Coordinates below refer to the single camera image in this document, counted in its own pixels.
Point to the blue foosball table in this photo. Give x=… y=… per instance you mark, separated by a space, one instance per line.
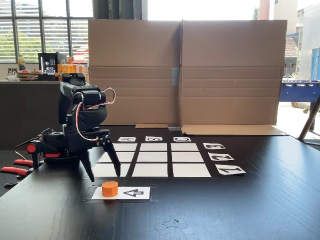
x=297 y=92

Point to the dark counter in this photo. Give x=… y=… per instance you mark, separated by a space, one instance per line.
x=25 y=100

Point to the white arrow paper sheet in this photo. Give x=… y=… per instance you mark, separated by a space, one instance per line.
x=135 y=193

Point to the white nine-square grid sheet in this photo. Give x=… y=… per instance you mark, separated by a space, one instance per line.
x=152 y=170

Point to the grey tape piece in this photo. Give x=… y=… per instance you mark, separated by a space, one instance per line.
x=174 y=128
x=175 y=76

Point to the number 3 paper sheet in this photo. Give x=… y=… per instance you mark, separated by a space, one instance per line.
x=214 y=146

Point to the red black bar clamp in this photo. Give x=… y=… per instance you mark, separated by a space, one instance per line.
x=31 y=148

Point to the letter C paper sheet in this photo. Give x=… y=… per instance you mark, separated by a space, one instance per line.
x=182 y=139

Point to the slanted metal table leg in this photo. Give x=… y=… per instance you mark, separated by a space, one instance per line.
x=308 y=122

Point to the number 2 paper sheet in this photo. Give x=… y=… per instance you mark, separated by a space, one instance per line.
x=221 y=157

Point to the orange drink cartons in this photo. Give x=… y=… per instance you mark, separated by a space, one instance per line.
x=72 y=68

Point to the number 1 paper sheet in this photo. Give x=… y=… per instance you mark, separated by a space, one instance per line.
x=230 y=170

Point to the yellow bottle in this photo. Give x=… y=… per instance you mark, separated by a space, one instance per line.
x=21 y=62

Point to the letter B paper sheet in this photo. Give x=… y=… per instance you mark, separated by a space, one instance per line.
x=154 y=138

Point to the letter A paper sheet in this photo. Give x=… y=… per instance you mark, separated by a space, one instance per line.
x=127 y=139

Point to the round orange token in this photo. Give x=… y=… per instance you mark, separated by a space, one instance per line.
x=110 y=189

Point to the brown cardboard box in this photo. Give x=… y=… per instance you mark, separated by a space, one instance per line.
x=135 y=50
x=232 y=50

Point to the clear tape scraps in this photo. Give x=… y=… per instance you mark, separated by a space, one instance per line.
x=175 y=225

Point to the black mini fridge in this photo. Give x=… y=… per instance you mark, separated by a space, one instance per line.
x=48 y=62

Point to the food tray with plates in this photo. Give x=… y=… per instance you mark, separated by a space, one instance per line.
x=25 y=75

